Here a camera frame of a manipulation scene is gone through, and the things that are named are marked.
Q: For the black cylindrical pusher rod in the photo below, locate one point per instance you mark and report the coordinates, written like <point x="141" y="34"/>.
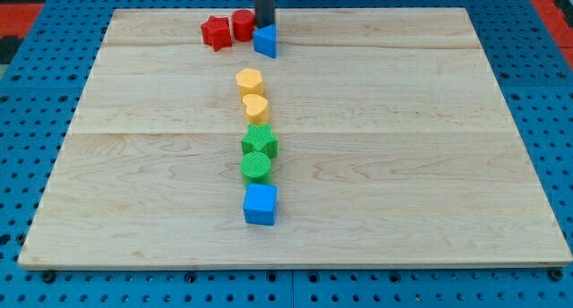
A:
<point x="265" y="12"/>

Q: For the blue triangle block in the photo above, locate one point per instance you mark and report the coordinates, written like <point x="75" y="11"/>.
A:
<point x="265" y="41"/>

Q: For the yellow hexagon block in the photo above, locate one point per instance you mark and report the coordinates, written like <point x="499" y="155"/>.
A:
<point x="249" y="81"/>

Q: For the red cylinder block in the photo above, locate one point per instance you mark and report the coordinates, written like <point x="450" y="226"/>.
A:
<point x="243" y="22"/>

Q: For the red star block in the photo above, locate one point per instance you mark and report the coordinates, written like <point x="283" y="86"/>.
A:
<point x="216" y="32"/>

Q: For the yellow heart block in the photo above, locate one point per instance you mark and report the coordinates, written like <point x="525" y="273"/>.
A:
<point x="256" y="109"/>

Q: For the green star block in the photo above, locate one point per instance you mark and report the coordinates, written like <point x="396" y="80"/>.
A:
<point x="260" y="138"/>

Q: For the green cylinder block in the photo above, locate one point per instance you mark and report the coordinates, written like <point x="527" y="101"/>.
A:
<point x="256" y="168"/>

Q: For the wooden board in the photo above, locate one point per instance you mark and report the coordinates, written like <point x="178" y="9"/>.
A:
<point x="396" y="150"/>

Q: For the blue cube block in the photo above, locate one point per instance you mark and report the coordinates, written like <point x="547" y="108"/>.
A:
<point x="260" y="204"/>

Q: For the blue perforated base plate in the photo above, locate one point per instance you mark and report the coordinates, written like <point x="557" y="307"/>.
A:
<point x="43" y="84"/>

